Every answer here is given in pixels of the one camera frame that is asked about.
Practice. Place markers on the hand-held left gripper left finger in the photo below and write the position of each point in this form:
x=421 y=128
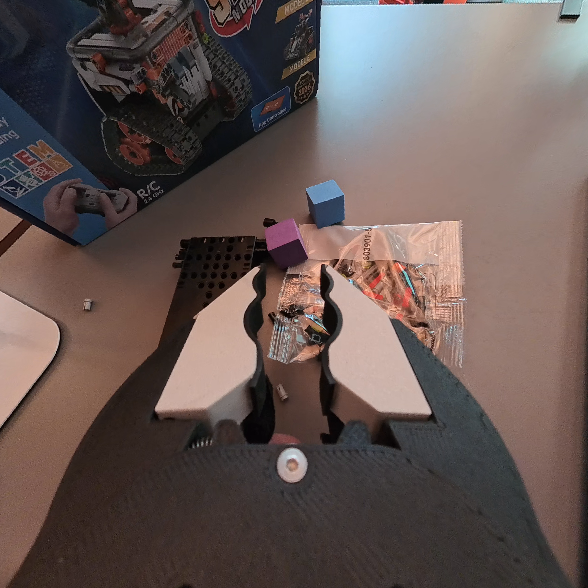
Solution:
x=206 y=367

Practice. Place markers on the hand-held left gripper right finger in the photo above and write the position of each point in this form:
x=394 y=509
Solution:
x=381 y=367

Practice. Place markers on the purple foam cube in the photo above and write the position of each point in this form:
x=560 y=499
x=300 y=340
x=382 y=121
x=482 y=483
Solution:
x=285 y=243

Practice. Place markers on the blue foam cube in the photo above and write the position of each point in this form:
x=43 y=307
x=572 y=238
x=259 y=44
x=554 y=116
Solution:
x=325 y=204

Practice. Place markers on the small clear parts bag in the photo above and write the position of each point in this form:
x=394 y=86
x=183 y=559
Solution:
x=294 y=340

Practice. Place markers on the black perforated building plate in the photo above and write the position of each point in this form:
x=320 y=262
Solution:
x=206 y=262

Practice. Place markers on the clear plastic parts bag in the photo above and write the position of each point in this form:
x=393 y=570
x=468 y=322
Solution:
x=413 y=248

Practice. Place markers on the white booklet stand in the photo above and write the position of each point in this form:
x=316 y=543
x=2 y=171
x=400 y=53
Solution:
x=23 y=353

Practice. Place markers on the black perforated pad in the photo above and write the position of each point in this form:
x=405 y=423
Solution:
x=579 y=367

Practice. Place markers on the blue robot kit box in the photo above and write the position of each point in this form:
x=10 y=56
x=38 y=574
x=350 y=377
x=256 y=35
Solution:
x=46 y=69

